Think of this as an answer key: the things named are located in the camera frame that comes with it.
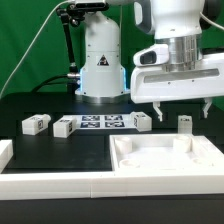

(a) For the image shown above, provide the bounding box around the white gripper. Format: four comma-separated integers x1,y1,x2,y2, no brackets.
130,53,224,122

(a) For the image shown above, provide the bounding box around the white square table top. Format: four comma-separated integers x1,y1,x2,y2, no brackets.
109,134,224,173

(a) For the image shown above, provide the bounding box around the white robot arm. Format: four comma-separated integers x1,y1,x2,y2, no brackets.
77,0,224,112

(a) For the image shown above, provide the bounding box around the white fiducial tag sheet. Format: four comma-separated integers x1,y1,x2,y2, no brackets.
61,114,134,129

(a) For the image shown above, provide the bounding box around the white U-shaped obstacle fence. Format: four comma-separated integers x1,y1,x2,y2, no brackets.
0,140,224,200

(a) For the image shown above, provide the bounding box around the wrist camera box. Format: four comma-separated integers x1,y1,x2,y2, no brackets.
133,44,169,67

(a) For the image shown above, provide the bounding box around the black cable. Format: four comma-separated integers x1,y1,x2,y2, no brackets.
31,74,81,93

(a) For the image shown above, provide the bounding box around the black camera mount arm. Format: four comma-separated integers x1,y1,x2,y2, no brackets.
56,3,84,74

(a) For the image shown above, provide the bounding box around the white cable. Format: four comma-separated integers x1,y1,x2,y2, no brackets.
0,0,76,99

